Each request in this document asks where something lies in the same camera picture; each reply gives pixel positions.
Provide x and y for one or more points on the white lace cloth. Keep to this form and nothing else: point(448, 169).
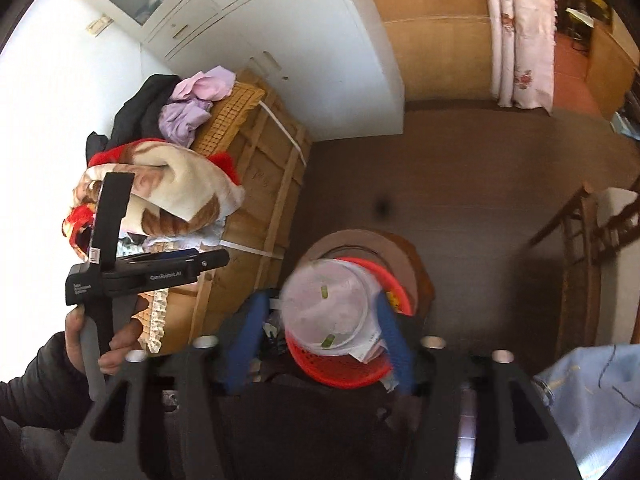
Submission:
point(155, 320)

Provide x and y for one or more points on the person's left hand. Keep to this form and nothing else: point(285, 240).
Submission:
point(122, 345)

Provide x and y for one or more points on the floral curtain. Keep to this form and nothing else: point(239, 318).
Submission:
point(525, 35)

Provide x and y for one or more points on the person's left forearm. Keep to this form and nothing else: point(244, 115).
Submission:
point(35, 390)

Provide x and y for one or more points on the cream red printed blanket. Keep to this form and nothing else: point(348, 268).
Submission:
point(175, 185)

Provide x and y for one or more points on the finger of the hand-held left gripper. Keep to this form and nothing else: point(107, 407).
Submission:
point(165, 256)

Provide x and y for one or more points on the woven bamboo mat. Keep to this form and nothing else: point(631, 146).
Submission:
point(225, 115)

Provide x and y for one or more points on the light blue cloth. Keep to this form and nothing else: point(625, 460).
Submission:
point(590, 400)

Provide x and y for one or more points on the wooden-framed cardboard crate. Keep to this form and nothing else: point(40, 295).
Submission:
point(260, 185)

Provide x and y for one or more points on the pale pink clothes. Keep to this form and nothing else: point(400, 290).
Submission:
point(192, 105)

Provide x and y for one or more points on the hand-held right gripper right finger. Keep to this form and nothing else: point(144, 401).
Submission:
point(395, 345)

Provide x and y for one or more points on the white cabinet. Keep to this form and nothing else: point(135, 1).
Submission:
point(325, 35)

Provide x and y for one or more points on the wooden cabinet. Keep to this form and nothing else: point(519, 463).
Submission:
point(612, 70)

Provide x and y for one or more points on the wooden chair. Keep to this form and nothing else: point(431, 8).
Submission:
point(575, 260)

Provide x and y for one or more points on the red plastic basket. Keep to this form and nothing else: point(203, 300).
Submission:
point(340, 372)

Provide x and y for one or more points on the beige wall switch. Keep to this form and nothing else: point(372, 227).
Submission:
point(100, 25)

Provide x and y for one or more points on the round brown stool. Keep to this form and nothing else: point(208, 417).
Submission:
point(360, 239)

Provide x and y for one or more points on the crumpled white carton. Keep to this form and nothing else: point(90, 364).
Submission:
point(370, 349)

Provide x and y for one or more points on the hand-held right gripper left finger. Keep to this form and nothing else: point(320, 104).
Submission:
point(245, 345)

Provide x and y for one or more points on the black cloth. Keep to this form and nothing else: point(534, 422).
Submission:
point(140, 105)

